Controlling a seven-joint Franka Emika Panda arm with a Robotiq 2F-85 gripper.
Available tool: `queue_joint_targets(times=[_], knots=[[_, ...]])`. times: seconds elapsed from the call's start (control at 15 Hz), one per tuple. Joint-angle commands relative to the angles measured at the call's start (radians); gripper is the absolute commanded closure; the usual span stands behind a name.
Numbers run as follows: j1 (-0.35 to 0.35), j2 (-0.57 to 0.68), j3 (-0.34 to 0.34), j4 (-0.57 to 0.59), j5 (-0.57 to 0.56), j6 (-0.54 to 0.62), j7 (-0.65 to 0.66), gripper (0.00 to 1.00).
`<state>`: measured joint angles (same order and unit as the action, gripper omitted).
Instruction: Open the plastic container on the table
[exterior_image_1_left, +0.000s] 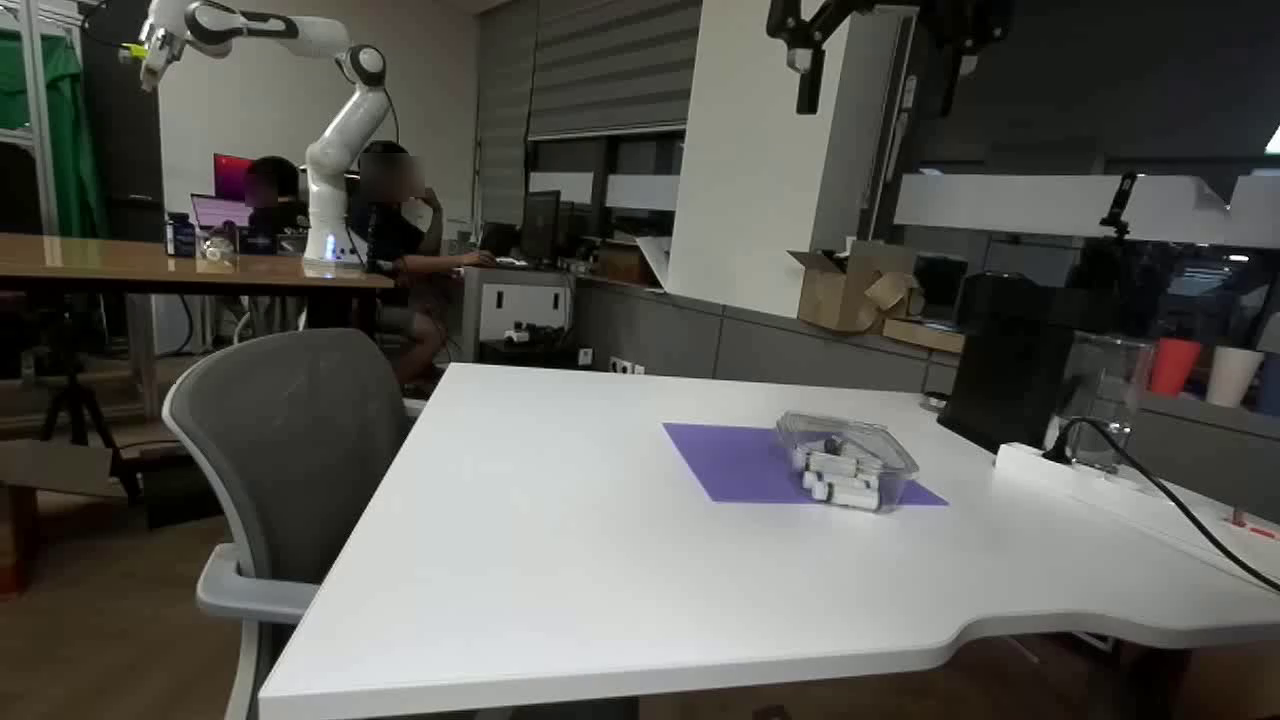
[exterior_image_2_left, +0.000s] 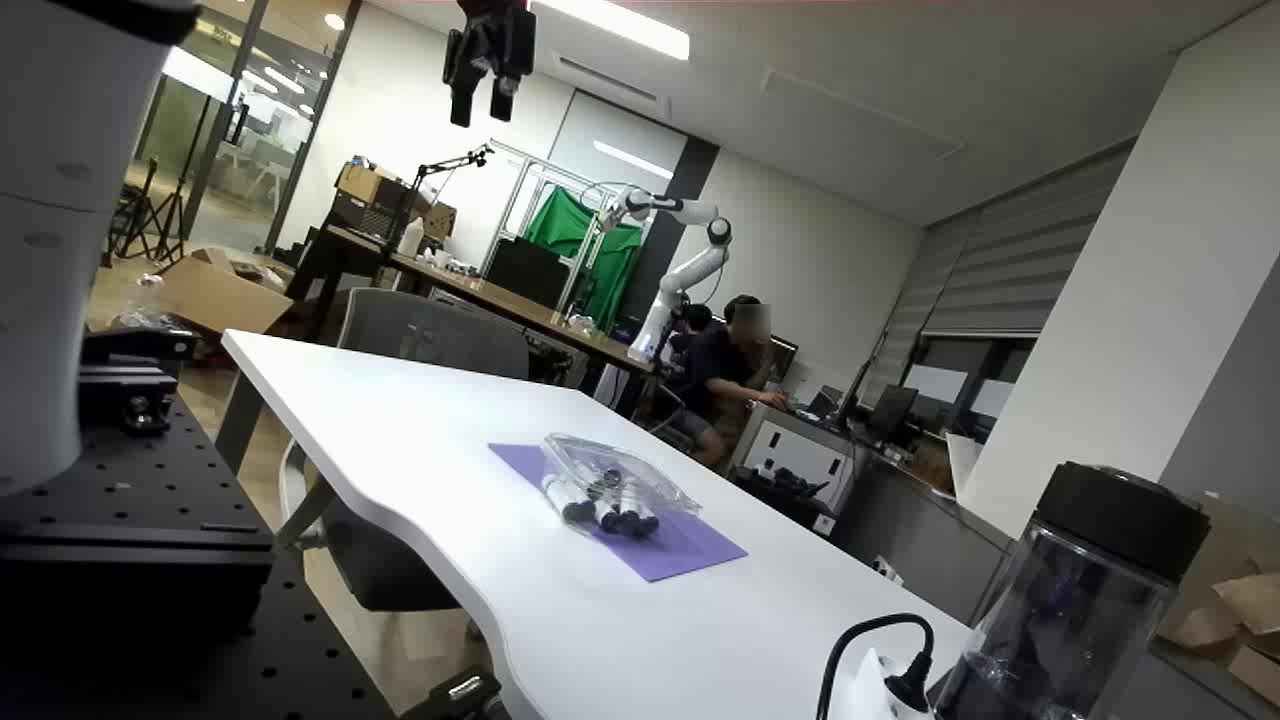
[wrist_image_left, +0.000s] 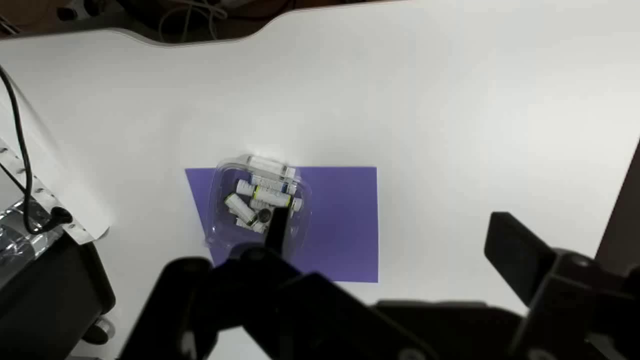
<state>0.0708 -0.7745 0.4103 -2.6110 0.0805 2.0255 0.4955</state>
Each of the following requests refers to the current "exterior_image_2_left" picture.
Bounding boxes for white power strip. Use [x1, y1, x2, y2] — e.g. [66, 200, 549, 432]
[837, 640, 970, 720]

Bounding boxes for grey desk partition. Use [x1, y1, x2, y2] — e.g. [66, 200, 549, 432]
[831, 454, 1020, 626]

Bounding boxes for grey window blinds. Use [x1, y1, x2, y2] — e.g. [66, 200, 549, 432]
[915, 138, 1138, 345]

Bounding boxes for clear plastic container base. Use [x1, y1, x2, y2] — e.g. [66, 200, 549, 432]
[538, 453, 705, 545]

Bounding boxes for ceiling light panel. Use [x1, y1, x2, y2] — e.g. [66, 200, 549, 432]
[533, 0, 698, 64]

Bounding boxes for black clamp device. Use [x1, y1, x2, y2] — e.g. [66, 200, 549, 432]
[75, 318, 201, 441]

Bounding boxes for green curtain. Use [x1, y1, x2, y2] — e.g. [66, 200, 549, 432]
[515, 185, 647, 331]

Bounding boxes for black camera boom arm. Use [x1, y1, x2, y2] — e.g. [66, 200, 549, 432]
[407, 138, 501, 191]

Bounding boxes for stacked cardboard boxes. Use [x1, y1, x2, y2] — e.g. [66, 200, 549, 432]
[327, 156, 461, 255]

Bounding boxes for black power cable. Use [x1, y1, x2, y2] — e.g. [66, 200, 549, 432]
[816, 609, 942, 720]

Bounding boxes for black computer monitor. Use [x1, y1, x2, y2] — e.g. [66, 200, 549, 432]
[482, 234, 572, 310]

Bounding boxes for white and black container contents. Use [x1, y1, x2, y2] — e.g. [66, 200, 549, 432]
[558, 466, 666, 545]

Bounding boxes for clear tumbler with black lid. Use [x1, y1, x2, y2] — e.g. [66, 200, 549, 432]
[930, 454, 1214, 720]

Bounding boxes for black perforated breadboard table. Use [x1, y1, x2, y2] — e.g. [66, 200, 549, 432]
[0, 391, 503, 720]

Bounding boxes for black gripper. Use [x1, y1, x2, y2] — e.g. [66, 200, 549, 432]
[439, 0, 542, 132]

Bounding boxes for seated person in black shirt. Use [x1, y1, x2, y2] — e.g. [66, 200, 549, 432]
[660, 292, 792, 471]

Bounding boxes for long wooden desk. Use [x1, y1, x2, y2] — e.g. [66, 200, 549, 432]
[284, 219, 655, 391]

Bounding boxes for flattened cardboard pieces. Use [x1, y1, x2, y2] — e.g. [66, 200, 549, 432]
[1156, 568, 1280, 712]

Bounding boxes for purple mat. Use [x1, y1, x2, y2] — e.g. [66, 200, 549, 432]
[486, 441, 754, 586]

